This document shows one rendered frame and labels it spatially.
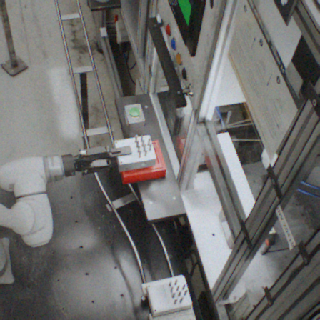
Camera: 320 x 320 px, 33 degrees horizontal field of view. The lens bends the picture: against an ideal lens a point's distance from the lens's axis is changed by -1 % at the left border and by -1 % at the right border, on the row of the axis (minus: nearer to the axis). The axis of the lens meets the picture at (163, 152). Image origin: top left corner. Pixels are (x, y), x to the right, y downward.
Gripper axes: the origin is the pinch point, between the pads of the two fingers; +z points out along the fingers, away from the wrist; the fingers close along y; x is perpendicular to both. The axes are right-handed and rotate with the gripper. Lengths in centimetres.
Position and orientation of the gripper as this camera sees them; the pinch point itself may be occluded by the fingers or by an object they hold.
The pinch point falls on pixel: (121, 155)
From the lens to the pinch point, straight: 185.9
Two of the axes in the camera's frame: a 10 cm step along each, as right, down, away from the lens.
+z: 9.6, -1.8, 1.9
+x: -2.6, -8.3, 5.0
